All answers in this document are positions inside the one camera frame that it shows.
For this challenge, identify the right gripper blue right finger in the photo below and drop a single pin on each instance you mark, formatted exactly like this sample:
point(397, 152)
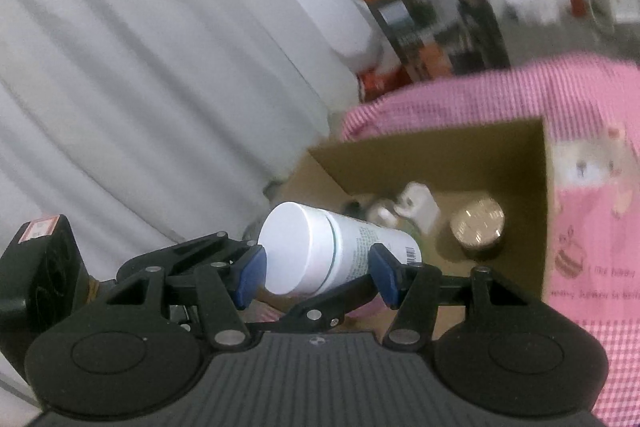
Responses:
point(412, 291)

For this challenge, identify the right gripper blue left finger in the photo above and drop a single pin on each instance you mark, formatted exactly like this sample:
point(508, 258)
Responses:
point(224, 289)

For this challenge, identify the white supplement bottle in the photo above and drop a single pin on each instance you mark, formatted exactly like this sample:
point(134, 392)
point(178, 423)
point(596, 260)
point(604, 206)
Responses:
point(310, 251)

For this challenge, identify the black electrical tape roll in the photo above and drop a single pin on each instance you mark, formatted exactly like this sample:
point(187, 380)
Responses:
point(357, 209)

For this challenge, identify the white wall charger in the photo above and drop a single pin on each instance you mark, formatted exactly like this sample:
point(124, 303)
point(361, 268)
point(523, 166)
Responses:
point(417, 204)

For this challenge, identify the gold lid dark jar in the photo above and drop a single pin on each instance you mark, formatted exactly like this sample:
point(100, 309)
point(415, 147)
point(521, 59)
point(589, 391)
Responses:
point(478, 228)

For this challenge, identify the purple plastic lid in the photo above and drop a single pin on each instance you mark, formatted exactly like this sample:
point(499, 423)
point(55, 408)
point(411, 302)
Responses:
point(375, 306)

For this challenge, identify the green dropper bottle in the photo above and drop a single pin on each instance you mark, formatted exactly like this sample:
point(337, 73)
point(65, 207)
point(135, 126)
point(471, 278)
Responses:
point(383, 213)

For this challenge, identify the brown cardboard box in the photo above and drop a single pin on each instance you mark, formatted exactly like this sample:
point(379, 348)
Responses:
point(508, 162)

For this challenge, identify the red snack bag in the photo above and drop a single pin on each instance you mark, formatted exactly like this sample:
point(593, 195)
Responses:
point(373, 85)

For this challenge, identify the white curtain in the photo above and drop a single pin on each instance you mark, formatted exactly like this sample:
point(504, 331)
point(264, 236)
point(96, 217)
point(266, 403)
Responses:
point(150, 122)

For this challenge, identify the pink checkered tablecloth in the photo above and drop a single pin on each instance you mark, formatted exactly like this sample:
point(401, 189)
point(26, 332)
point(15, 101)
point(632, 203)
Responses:
point(590, 107)

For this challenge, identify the small red bottle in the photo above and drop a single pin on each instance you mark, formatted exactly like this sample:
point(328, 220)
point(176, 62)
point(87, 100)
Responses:
point(578, 8)

